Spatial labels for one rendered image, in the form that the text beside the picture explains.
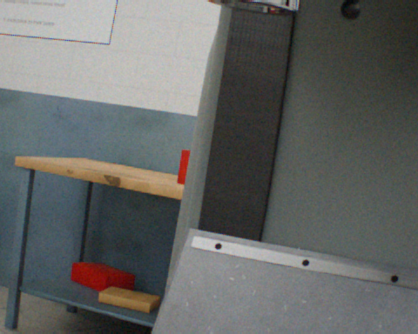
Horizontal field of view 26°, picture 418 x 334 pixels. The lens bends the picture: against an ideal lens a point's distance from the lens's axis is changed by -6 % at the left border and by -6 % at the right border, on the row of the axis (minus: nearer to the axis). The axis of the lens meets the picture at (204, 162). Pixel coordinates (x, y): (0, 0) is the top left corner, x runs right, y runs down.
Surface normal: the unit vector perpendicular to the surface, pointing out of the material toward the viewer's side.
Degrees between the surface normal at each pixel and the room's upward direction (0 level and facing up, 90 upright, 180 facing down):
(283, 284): 63
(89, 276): 90
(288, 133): 90
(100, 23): 90
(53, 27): 90
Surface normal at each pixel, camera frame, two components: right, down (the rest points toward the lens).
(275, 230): -0.37, 0.00
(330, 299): -0.25, -0.46
